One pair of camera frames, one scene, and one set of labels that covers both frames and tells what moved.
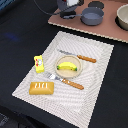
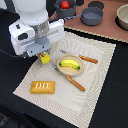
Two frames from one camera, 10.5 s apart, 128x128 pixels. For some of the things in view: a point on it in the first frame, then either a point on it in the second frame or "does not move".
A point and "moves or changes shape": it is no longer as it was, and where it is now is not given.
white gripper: [71, 2] → [35, 40]
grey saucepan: [91, 15] does not move
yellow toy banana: [67, 65] moves or changes shape
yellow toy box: [39, 64] → [45, 57]
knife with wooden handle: [79, 56] does not move
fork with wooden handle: [64, 80] → [53, 63]
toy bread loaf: [42, 88] does not move
